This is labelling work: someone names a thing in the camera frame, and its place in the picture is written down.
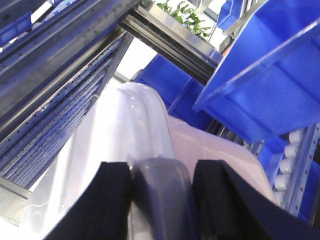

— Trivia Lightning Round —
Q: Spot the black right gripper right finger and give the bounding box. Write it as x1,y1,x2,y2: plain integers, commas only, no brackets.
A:
192,160,320,240

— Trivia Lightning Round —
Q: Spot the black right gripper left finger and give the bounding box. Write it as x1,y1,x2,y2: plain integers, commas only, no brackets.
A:
45,162,132,240

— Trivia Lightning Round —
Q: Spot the grey bin handle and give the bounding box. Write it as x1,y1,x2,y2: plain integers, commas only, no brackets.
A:
128,158,200,240

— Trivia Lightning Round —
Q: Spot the pale pink plastic storage bin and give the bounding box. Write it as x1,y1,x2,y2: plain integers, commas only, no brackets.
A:
167,115,280,207

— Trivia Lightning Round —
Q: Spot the white plastic bin lid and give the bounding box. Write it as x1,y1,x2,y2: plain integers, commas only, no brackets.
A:
18,82,174,240

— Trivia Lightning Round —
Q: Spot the blue bin behind pink bin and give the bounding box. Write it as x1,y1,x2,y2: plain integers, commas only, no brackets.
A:
133,54,213,131

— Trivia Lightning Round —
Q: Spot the large blue tilted bin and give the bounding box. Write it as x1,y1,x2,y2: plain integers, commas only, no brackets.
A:
193,0,320,143

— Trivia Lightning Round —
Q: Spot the stainless steel shelf rack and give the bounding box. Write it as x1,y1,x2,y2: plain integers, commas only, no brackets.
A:
0,0,222,226

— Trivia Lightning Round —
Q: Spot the white roller conveyor track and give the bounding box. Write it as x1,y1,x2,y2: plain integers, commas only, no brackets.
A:
273,129,304,205

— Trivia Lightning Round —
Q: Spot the green potted plant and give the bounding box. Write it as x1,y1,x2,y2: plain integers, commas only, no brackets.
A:
153,0,214,40

